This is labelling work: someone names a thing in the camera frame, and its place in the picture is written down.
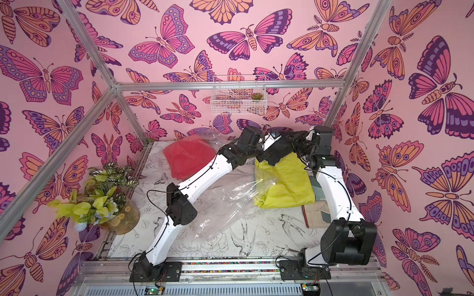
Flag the yellow garment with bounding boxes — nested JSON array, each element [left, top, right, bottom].
[[254, 153, 315, 209]]

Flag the clear plastic vacuum bag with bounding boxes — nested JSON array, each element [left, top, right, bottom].
[[162, 129, 278, 241]]

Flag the red garment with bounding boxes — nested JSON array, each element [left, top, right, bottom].
[[163, 135, 216, 180]]

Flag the dark grey garment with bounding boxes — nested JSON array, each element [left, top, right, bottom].
[[256, 132, 296, 167]]

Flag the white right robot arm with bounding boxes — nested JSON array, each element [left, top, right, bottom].
[[291, 126, 377, 268]]

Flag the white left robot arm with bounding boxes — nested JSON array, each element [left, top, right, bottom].
[[139, 127, 274, 268]]

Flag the small green succulent plant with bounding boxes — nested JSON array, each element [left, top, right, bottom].
[[251, 92, 264, 101]]

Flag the beige work glove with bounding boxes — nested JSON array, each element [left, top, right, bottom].
[[301, 201, 332, 229]]

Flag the green leafy potted plant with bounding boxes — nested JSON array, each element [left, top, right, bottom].
[[47, 162, 140, 235]]

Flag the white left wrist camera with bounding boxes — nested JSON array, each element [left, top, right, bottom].
[[262, 131, 281, 151]]

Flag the white wire wall basket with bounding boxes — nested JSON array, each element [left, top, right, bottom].
[[209, 74, 268, 115]]

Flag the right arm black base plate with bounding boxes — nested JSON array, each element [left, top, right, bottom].
[[275, 259, 332, 281]]

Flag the aluminium mounting rail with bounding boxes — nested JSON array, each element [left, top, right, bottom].
[[70, 257, 391, 296]]

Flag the aluminium frame bars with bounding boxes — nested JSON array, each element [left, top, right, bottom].
[[1, 1, 392, 239]]

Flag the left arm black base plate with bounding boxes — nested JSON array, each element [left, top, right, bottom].
[[129, 261, 183, 283]]

